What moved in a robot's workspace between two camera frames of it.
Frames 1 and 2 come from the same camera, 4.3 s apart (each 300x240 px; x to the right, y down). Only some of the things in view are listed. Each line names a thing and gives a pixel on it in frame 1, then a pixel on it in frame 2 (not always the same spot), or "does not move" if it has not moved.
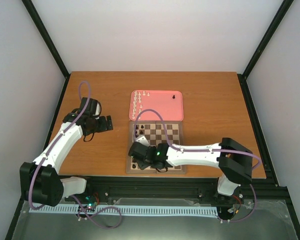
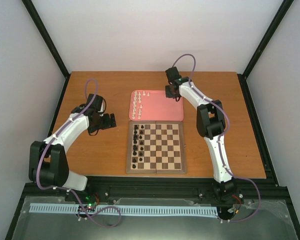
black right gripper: [142, 165] to [168, 95]
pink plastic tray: [168, 104] does not move
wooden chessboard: [156, 132] does not move
